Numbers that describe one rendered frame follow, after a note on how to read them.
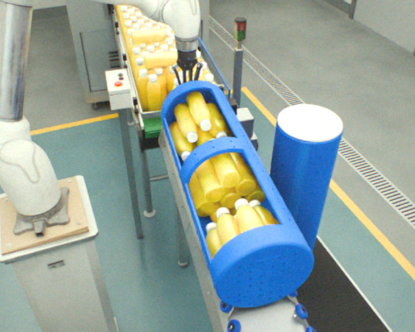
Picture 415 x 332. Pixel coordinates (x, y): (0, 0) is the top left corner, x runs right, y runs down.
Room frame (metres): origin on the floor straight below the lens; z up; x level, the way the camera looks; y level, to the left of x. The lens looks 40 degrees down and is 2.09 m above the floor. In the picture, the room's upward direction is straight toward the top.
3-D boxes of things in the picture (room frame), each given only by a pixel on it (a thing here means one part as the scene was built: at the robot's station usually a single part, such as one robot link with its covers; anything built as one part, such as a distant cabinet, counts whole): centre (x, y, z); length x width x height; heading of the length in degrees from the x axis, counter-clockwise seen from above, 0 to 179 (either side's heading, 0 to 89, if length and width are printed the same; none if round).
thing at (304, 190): (1.56, -0.45, 0.59); 0.28 x 0.28 x 0.88
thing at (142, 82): (1.88, 0.30, 1.00); 0.07 x 0.07 x 0.19
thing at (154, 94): (1.83, 0.25, 1.00); 0.07 x 0.07 x 0.19
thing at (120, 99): (1.81, 0.41, 1.05); 0.20 x 0.10 x 0.10; 14
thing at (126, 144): (1.81, 0.41, 0.50); 0.04 x 0.04 x 1.00; 14
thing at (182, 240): (1.60, 0.13, 0.31); 0.06 x 0.06 x 0.63; 14
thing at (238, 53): (2.14, -0.18, 0.55); 0.04 x 0.04 x 1.10; 14
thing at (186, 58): (1.57, 0.07, 1.32); 0.08 x 0.07 x 0.09; 104
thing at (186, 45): (1.57, 0.07, 1.39); 0.09 x 0.09 x 0.06
